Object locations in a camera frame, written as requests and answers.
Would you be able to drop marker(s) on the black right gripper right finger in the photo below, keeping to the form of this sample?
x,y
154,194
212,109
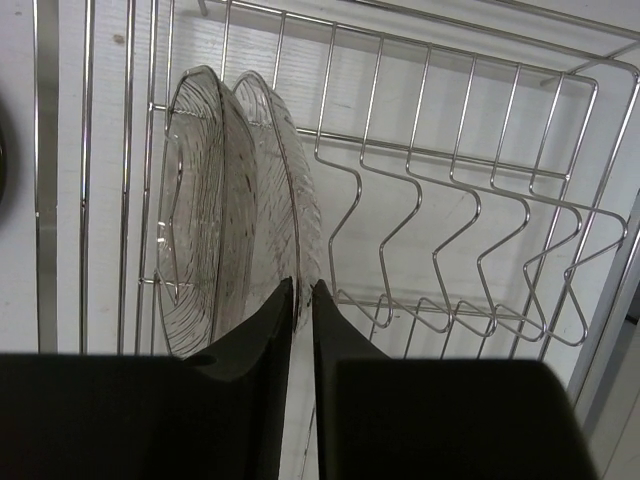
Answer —
x,y
385,418

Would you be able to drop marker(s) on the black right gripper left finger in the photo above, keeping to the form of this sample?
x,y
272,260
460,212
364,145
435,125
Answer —
x,y
218,414

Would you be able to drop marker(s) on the smoky grey glass plate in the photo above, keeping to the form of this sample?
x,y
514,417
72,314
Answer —
x,y
207,214

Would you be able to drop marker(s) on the black plate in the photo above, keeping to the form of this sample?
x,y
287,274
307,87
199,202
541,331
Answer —
x,y
5,170

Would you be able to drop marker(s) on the wire dish rack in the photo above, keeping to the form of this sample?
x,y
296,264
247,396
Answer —
x,y
474,162

